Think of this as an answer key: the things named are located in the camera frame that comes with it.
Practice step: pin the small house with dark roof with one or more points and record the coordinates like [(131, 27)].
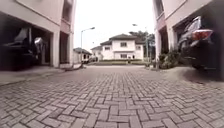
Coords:
[(81, 55)]

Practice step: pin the pale building with carport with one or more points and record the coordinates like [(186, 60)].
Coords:
[(176, 10)]

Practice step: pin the trees behind white house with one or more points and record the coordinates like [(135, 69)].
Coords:
[(143, 35)]

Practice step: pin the pale building with open garage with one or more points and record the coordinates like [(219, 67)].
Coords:
[(33, 13)]

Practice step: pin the low hedge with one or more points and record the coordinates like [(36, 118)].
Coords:
[(110, 62)]

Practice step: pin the concrete driveway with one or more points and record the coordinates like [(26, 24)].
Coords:
[(20, 75)]

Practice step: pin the street lamp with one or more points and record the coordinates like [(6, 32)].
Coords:
[(147, 46), (81, 43)]

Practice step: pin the grey brick paved road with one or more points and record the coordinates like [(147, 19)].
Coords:
[(112, 96)]

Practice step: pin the dark car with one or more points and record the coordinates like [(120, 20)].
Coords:
[(200, 50)]

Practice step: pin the dark vehicle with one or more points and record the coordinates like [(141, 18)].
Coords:
[(16, 53)]

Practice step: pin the green bushes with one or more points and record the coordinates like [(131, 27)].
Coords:
[(170, 60)]

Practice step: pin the white house with dark roof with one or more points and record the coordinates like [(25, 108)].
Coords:
[(123, 50)]

